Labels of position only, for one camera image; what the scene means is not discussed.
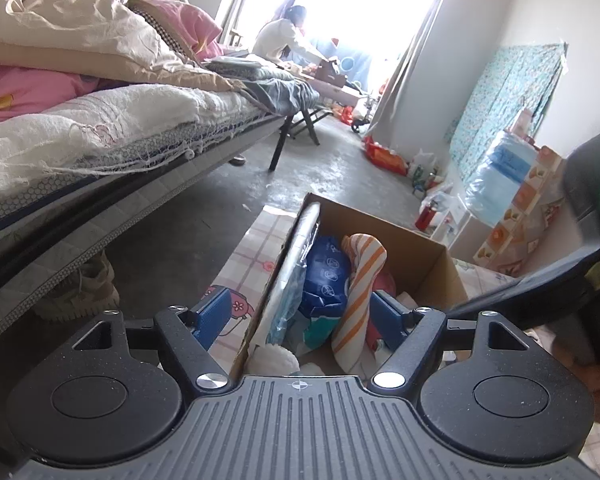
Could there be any blue printed soft pack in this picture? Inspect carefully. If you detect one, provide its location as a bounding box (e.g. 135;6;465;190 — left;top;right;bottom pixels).
299;236;351;318

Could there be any brown cardboard box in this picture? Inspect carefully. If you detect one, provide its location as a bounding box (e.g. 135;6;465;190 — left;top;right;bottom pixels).
226;193;467;380

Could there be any white fluffy plush item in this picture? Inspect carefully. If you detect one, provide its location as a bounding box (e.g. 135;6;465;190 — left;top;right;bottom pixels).
246;344;300;376

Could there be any checked floral tablecloth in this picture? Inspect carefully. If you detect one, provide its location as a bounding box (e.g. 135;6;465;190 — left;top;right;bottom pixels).
210;206;600;474

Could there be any orange striped white sock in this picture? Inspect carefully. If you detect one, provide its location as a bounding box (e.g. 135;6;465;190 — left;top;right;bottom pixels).
330;233;387;374

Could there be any blue water bottle on dispenser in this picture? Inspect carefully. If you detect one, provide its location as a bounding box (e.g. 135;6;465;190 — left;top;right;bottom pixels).
464;131;536;228

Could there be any clear pack of blue masks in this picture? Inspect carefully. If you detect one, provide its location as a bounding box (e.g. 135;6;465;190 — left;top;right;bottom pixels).
251;202;321;346

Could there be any white water dispenser base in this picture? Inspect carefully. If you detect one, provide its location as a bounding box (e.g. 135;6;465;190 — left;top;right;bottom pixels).
431;195;490;263

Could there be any beige sneaker under bed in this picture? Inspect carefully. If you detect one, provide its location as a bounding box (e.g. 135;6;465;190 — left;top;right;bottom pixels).
33;250;120;322

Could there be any patterned fabric covered cabinet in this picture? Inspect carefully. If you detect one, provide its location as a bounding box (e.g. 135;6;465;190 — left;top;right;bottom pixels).
472;145;566;278

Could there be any teal patterned hanging cloth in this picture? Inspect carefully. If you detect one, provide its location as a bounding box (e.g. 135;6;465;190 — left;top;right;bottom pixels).
448;42;568;182

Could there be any grey window curtain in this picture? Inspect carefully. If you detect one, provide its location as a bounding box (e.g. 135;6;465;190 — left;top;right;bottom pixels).
365;0;444;146

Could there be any red snack package on floor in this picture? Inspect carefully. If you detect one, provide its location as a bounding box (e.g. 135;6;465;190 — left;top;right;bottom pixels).
363;136;407;177

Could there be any folding table by window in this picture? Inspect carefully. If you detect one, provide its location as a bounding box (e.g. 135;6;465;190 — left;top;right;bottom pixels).
268;62;364;172

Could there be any bed with quilts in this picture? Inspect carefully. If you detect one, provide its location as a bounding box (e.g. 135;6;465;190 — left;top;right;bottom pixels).
0;0;318;336

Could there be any pink pillow on bed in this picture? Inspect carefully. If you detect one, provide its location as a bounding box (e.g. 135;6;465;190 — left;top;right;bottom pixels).
126;0;223;63

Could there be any seated person in white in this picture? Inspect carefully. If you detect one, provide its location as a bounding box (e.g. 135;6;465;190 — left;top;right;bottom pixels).
252;6;326;65

